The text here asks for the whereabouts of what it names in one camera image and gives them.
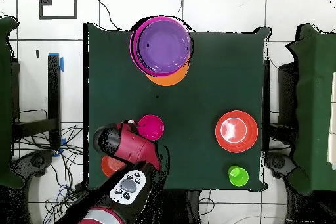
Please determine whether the small crimson bowl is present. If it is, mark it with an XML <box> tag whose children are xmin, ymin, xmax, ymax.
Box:
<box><xmin>136</xmin><ymin>114</ymin><xmax>165</xmax><ymax>142</ymax></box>

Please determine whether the small red-orange bowl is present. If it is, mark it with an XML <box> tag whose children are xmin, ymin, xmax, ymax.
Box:
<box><xmin>100</xmin><ymin>154</ymin><xmax>129</xmax><ymax>178</ymax></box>

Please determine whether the pink bowl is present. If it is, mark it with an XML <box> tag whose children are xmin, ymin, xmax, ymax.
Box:
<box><xmin>129</xmin><ymin>16</ymin><xmax>192</xmax><ymax>78</ymax></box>

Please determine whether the dark green tablecloth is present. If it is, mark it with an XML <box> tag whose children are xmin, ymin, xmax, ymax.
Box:
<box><xmin>82</xmin><ymin>22</ymin><xmax>272</xmax><ymax>192</ymax></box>

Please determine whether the black bench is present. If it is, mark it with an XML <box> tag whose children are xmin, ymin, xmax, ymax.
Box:
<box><xmin>11</xmin><ymin>54</ymin><xmax>62</xmax><ymax>151</ymax></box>

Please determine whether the blue tape strip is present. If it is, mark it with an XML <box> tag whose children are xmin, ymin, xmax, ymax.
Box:
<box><xmin>48</xmin><ymin>52</ymin><xmax>65</xmax><ymax>72</ymax></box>

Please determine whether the large red-orange bowl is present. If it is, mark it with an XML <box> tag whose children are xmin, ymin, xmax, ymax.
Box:
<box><xmin>215</xmin><ymin>110</ymin><xmax>259</xmax><ymax>154</ymax></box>

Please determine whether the green cup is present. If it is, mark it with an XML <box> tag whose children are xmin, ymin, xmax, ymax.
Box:
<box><xmin>227</xmin><ymin>165</ymin><xmax>249</xmax><ymax>187</ymax></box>

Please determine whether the green cloth side table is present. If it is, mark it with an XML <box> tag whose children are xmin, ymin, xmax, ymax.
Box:
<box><xmin>285</xmin><ymin>23</ymin><xmax>336</xmax><ymax>196</ymax></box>
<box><xmin>0</xmin><ymin>14</ymin><xmax>26</xmax><ymax>190</ymax></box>

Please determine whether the white box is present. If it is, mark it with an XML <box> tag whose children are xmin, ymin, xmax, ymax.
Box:
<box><xmin>327</xmin><ymin>71</ymin><xmax>336</xmax><ymax>171</ymax></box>

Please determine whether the tangle of cables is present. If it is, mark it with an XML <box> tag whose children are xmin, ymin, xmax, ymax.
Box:
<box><xmin>11</xmin><ymin>109</ymin><xmax>85</xmax><ymax>224</ymax></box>

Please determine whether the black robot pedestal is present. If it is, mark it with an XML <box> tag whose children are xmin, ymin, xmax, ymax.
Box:
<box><xmin>154</xmin><ymin>189</ymin><xmax>201</xmax><ymax>224</ymax></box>

